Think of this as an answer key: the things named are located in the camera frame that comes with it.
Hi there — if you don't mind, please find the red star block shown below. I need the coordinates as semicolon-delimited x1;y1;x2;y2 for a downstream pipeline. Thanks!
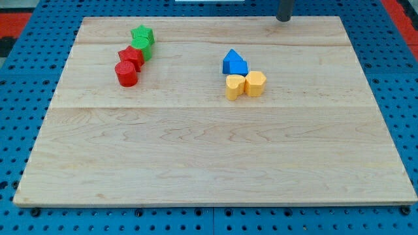
118;46;145;72

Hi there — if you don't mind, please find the red cylinder block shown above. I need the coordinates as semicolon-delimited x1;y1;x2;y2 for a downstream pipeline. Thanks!
114;61;138;87

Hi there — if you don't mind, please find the green star block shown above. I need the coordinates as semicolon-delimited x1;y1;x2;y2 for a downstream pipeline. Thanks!
131;25;155;44

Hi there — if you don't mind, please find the green cylinder block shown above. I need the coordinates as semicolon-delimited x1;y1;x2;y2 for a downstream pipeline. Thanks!
131;37;152;61

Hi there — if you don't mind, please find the blue triangle block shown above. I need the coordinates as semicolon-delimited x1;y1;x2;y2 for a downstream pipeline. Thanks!
222;49;243;74

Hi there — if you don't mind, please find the yellow heart block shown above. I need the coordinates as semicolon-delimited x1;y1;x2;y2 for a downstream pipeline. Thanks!
225;74;246;101

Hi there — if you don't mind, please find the light wooden board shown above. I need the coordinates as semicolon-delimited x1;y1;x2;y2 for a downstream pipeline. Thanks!
13;16;417;208

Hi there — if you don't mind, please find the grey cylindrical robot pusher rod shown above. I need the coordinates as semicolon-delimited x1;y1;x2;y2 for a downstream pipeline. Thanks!
276;0;295;22

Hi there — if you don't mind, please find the yellow hexagon block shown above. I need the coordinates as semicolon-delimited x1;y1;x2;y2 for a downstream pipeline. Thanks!
244;71;266;97

